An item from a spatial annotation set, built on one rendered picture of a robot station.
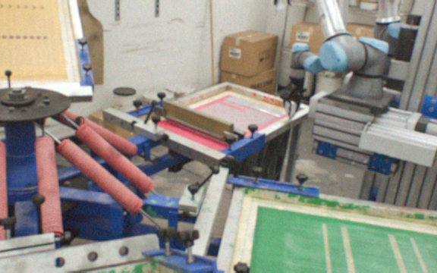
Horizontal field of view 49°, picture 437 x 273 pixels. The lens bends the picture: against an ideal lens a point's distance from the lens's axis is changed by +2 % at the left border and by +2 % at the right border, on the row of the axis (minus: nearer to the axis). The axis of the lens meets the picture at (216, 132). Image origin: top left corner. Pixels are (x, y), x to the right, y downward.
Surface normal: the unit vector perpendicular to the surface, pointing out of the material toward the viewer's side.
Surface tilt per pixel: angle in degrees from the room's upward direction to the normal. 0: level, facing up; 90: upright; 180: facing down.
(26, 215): 0
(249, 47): 89
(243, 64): 90
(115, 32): 90
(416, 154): 90
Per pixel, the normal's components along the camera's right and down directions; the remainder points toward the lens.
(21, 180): 0.32, -0.08
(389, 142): -0.52, 0.29
